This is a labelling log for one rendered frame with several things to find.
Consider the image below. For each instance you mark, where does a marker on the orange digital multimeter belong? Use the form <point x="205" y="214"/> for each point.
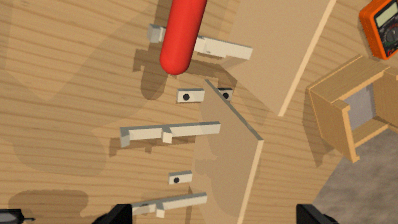
<point x="379" y="20"/>

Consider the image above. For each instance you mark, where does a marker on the small wooden crate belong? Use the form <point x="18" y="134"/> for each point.
<point x="362" y="115"/>

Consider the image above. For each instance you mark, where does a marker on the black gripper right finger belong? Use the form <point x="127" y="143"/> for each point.
<point x="308" y="214"/>

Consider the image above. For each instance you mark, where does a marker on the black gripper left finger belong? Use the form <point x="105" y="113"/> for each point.
<point x="120" y="214"/>

